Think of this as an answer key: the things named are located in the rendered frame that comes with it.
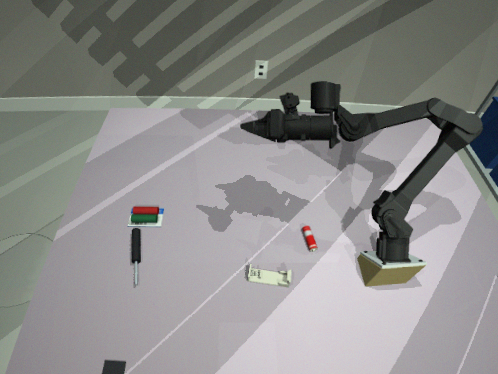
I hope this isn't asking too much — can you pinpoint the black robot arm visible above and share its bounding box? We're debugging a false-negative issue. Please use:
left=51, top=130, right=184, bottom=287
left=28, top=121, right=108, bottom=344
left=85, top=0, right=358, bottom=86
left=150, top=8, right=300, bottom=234
left=310, top=81, right=484, bottom=263

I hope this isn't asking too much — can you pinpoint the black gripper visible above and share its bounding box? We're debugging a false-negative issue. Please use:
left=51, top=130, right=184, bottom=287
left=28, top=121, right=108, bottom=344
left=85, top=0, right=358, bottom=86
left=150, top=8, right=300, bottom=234
left=240, top=109, right=310, bottom=143

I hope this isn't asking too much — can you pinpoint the red and grey cylindrical battery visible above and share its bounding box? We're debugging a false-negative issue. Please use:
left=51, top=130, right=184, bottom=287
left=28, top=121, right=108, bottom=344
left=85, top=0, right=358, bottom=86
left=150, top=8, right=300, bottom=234
left=302, top=226, right=318, bottom=252

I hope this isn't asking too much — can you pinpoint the black-handled screwdriver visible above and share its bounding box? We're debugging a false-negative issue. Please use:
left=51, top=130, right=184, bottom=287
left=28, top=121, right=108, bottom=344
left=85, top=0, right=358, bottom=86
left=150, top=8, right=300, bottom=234
left=131, top=228, right=141, bottom=285

